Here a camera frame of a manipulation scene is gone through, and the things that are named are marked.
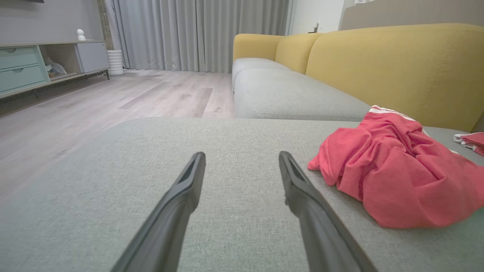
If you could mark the medium yellow sofa backrest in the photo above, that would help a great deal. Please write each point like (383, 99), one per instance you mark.
(297, 51)

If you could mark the red shorts thin white stripes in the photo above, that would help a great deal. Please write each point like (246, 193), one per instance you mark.
(397, 170)

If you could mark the grey pleated curtain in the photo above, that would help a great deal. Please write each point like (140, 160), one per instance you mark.
(196, 34)

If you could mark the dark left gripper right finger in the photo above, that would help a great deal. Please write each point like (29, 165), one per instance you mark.
(321, 234)

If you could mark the low wooden media cabinet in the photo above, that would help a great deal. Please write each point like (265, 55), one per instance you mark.
(56, 64)

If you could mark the mint green cabinet drawer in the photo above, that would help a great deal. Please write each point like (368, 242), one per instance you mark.
(17, 56)
(19, 77)

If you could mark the large yellow sofa backrest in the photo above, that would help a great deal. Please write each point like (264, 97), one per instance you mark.
(397, 68)

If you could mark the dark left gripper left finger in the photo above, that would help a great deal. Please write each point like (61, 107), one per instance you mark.
(170, 226)

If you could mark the yellow sofa armrest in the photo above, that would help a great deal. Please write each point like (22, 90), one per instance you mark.
(255, 45)

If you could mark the small grey sofa seat cushion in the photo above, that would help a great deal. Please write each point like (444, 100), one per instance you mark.
(253, 64)

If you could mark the crumpled items in cabinet shelf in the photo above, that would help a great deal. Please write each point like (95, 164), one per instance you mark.
(56, 68)

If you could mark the large grey sofa ottoman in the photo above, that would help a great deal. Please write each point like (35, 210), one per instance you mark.
(234, 143)

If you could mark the white ribbed floor vase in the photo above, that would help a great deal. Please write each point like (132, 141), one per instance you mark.
(115, 62)

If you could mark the small white figurine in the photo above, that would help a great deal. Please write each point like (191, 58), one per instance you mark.
(81, 34)

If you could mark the red garment wide white band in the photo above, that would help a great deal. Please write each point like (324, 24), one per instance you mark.
(472, 141)

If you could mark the grey cabinet door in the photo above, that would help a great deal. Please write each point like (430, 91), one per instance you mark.
(92, 56)

